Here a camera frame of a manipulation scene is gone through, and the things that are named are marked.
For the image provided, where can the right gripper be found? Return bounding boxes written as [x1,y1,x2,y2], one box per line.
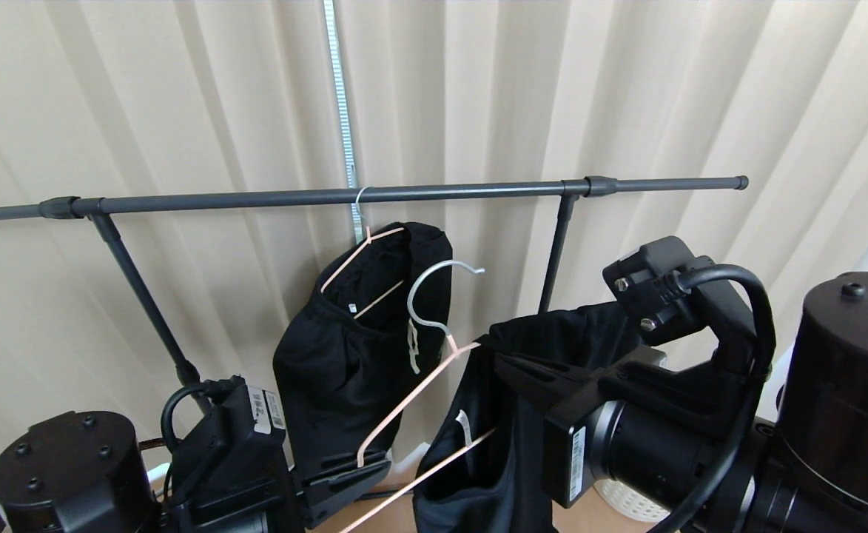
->
[493,346,776,533]

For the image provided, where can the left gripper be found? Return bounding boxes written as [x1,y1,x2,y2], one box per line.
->
[173,449,395,533]

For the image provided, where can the black drawstring shorts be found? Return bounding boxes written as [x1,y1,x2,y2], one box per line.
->
[272,221,454,482]

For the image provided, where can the pink clothes hanger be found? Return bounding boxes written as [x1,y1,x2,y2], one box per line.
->
[320,185,406,321]
[337,259,497,533]

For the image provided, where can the black garment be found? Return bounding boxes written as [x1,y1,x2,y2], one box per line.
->
[413,302,645,533]

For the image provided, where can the white laundry basket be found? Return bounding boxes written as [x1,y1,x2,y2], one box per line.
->
[593,477,673,523]

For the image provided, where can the black clothes rack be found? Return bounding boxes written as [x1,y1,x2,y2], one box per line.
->
[0,175,749,498]

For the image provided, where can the beige curtain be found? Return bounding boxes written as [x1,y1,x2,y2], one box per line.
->
[0,0,868,475]

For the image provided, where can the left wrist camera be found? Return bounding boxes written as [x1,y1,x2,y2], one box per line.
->
[164,381,290,512]

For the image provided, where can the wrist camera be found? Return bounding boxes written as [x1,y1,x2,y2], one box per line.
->
[164,381,290,512]
[602,235,778,386]

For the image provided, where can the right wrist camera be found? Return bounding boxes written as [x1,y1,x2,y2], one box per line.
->
[602,235,778,386]

